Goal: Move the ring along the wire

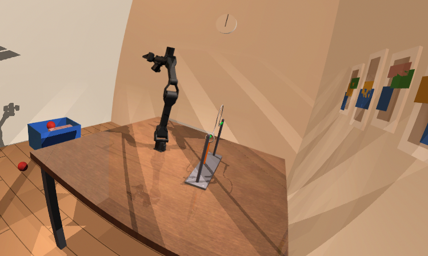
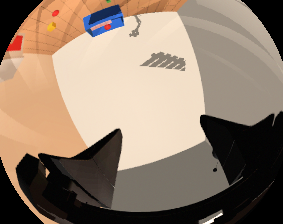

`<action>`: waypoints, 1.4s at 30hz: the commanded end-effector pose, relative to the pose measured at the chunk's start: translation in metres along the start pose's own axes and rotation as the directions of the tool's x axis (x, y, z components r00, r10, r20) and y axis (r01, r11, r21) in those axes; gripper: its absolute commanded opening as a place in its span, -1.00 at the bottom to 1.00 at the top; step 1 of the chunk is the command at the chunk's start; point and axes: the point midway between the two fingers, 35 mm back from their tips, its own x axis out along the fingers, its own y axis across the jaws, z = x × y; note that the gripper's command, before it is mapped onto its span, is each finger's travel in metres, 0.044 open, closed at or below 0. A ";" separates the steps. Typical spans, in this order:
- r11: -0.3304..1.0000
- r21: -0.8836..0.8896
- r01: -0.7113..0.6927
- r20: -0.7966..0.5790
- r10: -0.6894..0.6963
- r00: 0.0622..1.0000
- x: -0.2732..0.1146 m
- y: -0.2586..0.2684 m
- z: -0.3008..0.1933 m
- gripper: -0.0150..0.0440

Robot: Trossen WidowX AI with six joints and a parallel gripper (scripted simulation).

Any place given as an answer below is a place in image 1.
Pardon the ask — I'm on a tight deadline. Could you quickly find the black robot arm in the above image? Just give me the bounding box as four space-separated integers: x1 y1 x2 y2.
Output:
151 47 179 152

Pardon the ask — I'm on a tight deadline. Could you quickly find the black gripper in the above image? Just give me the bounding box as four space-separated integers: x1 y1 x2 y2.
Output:
142 52 164 65

